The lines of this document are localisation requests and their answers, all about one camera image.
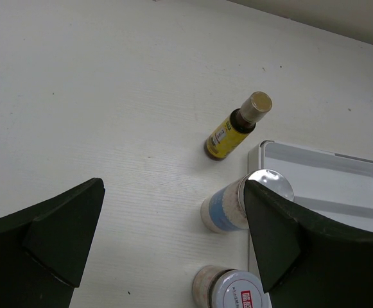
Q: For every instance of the white divided organizer tray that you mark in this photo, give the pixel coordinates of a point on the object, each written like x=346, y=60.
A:
x=337, y=186

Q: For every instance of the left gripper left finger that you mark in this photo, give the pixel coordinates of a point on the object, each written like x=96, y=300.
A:
x=44, y=248

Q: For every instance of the blue label shaker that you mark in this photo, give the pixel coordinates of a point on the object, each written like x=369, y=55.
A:
x=224, y=211

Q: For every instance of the left yellow label sauce bottle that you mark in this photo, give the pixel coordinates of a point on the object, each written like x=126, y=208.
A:
x=237, y=126

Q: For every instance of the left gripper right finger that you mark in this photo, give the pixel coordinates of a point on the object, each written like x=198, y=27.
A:
x=304, y=258

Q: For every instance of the white lid jar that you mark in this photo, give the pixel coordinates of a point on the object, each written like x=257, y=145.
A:
x=220, y=287

